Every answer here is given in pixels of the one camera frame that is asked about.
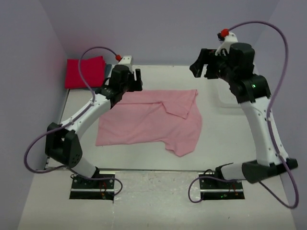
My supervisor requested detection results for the pink t shirt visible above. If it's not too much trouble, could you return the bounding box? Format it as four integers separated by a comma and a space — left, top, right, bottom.
95, 89, 202, 157

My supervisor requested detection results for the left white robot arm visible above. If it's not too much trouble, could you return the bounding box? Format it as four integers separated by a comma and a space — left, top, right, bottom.
45, 64, 142, 180

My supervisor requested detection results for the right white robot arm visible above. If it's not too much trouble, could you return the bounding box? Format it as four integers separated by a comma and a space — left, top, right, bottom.
189, 43, 298, 184

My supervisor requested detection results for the folded teal t shirt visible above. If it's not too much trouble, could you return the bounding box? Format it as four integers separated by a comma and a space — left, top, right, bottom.
93, 64, 113, 93

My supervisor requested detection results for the white plastic basket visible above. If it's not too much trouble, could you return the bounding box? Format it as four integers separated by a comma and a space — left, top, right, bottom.
216, 81, 240, 108

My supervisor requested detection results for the folded red t shirt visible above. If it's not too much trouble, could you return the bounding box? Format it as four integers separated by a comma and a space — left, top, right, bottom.
64, 56, 106, 90

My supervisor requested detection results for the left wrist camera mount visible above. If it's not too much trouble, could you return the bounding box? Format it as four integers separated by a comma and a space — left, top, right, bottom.
115, 54, 133, 72

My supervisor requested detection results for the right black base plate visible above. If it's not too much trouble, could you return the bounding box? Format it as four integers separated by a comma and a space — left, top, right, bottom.
199, 179, 245, 200

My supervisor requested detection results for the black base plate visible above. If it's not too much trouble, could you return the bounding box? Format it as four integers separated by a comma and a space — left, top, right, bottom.
69, 172, 115, 201
199, 179, 245, 200

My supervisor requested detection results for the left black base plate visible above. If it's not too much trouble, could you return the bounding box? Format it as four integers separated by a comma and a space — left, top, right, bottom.
69, 172, 115, 201

